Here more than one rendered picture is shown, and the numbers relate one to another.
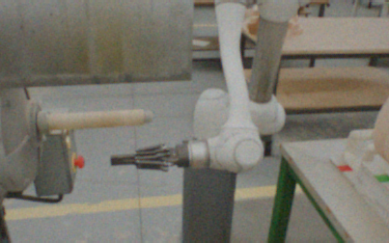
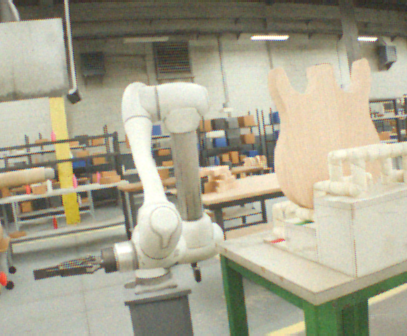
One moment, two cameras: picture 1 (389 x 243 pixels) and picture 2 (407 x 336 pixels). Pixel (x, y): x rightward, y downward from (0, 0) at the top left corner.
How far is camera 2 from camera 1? 39 cm
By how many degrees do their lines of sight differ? 26
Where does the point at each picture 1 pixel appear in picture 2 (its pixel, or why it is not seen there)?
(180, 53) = (56, 71)
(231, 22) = (139, 133)
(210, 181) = (162, 321)
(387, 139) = (287, 176)
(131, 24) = (16, 52)
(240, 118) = (154, 196)
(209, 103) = not seen: hidden behind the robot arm
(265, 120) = (203, 238)
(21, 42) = not seen: outside the picture
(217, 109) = not seen: hidden behind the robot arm
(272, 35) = (183, 145)
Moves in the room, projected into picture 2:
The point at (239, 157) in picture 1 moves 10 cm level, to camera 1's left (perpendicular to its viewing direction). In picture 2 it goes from (156, 224) to (115, 230)
